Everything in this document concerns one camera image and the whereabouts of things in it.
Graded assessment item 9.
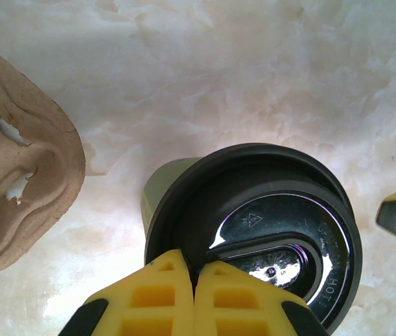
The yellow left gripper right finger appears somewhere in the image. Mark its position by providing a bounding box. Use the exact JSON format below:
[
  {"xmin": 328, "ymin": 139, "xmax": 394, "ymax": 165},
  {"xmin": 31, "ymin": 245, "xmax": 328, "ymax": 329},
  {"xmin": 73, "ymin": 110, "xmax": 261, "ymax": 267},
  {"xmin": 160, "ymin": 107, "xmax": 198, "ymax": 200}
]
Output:
[{"xmin": 193, "ymin": 260, "xmax": 330, "ymax": 336}]

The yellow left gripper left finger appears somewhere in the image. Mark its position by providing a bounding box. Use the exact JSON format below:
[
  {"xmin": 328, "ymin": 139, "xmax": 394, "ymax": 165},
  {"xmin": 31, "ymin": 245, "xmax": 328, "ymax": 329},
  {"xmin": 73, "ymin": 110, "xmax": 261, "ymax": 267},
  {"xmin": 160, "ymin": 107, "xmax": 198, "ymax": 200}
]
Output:
[{"xmin": 57, "ymin": 248, "xmax": 196, "ymax": 336}]

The black plastic cup lid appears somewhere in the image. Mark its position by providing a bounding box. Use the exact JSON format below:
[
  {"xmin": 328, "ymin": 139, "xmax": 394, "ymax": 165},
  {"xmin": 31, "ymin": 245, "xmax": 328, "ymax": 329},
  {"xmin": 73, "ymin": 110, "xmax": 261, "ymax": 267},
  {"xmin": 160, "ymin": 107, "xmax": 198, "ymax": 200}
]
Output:
[{"xmin": 144, "ymin": 142, "xmax": 364, "ymax": 333}]

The brown pulp cup carrier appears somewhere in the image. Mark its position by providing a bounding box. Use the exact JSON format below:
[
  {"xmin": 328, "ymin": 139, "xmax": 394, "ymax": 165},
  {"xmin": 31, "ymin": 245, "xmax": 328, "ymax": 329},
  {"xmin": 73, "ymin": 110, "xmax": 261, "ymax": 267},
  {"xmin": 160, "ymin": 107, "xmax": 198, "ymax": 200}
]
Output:
[{"xmin": 0, "ymin": 40, "xmax": 87, "ymax": 281}]

